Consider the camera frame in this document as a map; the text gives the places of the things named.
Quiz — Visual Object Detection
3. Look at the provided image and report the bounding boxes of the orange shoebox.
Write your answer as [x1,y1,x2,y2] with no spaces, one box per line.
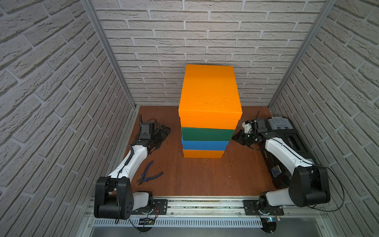
[178,65,242,130]
[183,150,225,159]

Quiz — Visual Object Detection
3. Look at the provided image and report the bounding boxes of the green shoebox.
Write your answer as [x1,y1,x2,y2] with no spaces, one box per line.
[181,127,235,141]

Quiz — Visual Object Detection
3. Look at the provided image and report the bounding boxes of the blue shoebox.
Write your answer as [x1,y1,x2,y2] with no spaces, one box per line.
[181,139,229,151]

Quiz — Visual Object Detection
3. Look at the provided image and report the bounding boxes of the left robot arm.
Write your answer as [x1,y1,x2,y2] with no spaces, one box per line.
[94,122,171,220]

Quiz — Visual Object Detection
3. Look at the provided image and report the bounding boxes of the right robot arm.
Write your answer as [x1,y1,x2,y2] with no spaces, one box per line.
[232,130,331,207]

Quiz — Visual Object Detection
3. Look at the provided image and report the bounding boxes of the black plastic toolbox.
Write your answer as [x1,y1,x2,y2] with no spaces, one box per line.
[259,117,314,189]

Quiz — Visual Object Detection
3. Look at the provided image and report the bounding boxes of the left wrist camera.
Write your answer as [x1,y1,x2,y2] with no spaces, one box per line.
[137,114,160,142]

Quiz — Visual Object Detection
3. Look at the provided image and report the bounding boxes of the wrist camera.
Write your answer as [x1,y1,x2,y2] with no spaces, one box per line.
[242,111,268,136]
[137,114,160,142]

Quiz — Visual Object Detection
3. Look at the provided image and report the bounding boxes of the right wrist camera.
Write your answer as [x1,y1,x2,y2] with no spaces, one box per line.
[242,111,268,136]

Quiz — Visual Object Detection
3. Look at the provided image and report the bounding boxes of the blue handled pliers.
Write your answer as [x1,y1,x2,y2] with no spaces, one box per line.
[136,160,164,186]

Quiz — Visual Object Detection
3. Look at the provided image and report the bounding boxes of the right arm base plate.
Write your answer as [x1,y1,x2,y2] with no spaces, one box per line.
[243,199,284,216]

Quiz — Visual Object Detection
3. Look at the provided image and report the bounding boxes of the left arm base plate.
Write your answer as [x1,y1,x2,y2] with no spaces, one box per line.
[132,198,168,217]

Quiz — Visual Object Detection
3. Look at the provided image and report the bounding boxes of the aluminium front rail frame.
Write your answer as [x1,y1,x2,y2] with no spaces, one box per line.
[76,196,337,237]

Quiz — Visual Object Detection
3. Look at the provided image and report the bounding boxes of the left corner aluminium post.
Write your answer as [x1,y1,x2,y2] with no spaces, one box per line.
[82,0,136,109]

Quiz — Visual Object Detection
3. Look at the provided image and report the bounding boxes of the corner aluminium post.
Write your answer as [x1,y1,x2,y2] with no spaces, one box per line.
[267,0,337,109]
[82,0,136,109]

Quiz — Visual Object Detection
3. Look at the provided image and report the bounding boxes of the right corner aluminium post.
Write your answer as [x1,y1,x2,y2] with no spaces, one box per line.
[267,0,337,109]

